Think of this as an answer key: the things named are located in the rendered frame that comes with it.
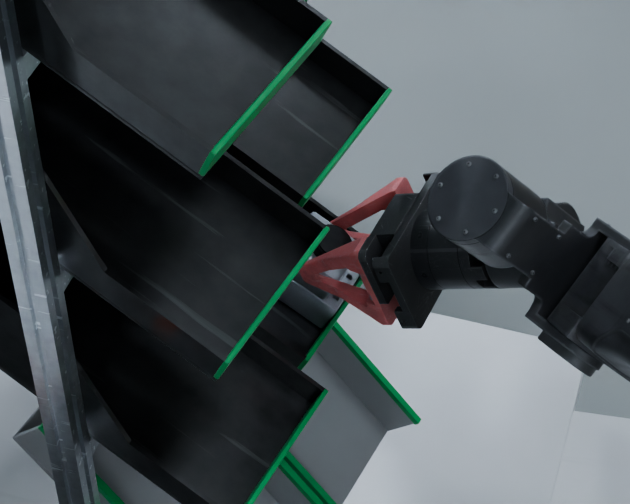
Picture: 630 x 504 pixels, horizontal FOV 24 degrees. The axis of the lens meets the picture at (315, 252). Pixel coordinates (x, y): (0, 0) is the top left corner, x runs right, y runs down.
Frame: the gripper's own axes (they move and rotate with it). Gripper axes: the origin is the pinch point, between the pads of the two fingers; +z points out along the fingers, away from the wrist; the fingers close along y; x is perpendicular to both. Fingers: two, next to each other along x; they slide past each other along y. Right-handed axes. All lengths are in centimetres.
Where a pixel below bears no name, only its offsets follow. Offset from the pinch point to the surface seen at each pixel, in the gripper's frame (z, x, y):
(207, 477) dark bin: 2.0, 4.1, 18.8
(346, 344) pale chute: 7.6, 15.1, -6.0
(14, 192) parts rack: -2.3, -23.9, 23.2
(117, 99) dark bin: -10.4, -27.6, 20.8
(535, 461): 3.2, 42.1, -18.0
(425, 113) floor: 99, 96, -164
